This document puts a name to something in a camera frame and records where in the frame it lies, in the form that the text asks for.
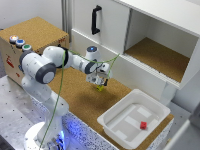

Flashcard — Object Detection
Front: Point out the red button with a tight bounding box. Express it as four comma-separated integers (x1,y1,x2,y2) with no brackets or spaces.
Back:
8,34,19,44

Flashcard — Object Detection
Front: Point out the white cabinet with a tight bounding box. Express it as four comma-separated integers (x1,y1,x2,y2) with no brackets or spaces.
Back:
68,0,200,108

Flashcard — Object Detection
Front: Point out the green button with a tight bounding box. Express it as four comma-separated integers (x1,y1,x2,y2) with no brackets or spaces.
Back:
21,43,33,53

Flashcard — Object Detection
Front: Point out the yellow block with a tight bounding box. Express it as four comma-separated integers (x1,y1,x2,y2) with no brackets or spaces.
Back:
96,85,105,92

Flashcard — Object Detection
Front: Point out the white sliding door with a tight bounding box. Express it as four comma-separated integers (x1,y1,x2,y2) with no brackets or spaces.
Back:
70,0,132,56

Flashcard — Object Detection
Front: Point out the pink block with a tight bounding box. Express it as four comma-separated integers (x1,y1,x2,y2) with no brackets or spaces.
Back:
139,121,148,130

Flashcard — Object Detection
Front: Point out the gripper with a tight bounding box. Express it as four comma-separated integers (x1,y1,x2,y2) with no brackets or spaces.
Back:
86,71,110,87

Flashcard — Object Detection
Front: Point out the white plastic box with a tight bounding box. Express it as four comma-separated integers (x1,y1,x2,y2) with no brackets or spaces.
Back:
96,88,172,150

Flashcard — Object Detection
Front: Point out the green cable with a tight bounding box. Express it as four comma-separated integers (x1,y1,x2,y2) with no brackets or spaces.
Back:
39,49,121,149

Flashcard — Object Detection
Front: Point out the blue button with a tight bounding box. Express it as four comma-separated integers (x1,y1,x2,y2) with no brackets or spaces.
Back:
15,38,26,48

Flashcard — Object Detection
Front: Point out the black door handle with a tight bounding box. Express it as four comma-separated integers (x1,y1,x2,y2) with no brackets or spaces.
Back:
91,4,103,36

